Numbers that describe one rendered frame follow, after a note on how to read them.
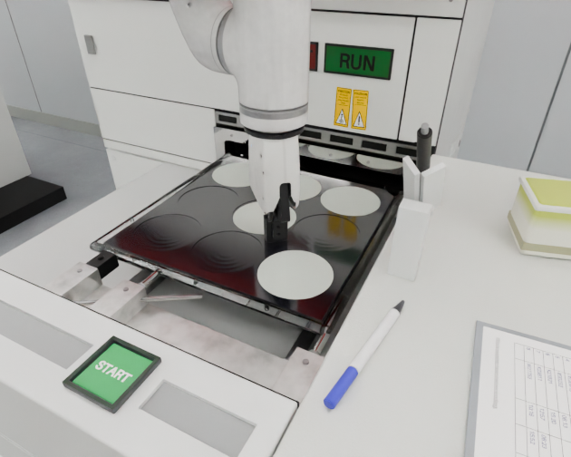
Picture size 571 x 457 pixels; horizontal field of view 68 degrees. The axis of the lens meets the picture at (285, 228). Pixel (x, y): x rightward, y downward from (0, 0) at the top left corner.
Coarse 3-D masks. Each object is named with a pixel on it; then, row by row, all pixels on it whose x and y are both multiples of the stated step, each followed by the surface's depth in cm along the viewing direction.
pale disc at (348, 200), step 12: (324, 192) 75; (336, 192) 75; (348, 192) 75; (360, 192) 75; (372, 192) 75; (324, 204) 71; (336, 204) 71; (348, 204) 71; (360, 204) 71; (372, 204) 71
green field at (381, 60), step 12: (336, 48) 71; (348, 48) 70; (336, 60) 72; (348, 60) 71; (360, 60) 70; (372, 60) 69; (384, 60) 68; (348, 72) 72; (360, 72) 71; (372, 72) 70; (384, 72) 69
